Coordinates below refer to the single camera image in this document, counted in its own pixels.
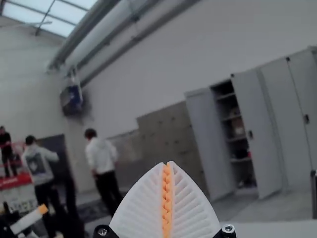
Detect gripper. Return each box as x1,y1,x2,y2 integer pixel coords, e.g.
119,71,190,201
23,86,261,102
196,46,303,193
0,202,49,238

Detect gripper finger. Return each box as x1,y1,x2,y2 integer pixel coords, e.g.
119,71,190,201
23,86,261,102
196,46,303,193
95,162,168,238
165,160,239,238

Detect red and white box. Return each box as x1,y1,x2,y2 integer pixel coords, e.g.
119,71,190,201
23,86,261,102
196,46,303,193
0,140,35,215

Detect person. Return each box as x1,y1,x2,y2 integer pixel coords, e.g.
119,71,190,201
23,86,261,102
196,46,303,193
20,135,84,238
84,128,124,217
0,125,18,178

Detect grey locker bank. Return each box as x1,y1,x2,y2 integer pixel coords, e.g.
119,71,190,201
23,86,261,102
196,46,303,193
106,101,208,191

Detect grey cupboard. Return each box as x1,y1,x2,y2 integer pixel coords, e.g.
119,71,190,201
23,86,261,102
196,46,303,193
259,45,317,174
184,66,289,202

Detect blue wall unit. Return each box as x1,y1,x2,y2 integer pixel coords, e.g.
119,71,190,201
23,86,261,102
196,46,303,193
59,68,85,117

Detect grey ceiling duct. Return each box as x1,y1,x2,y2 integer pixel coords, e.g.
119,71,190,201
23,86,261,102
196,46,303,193
46,0,201,74

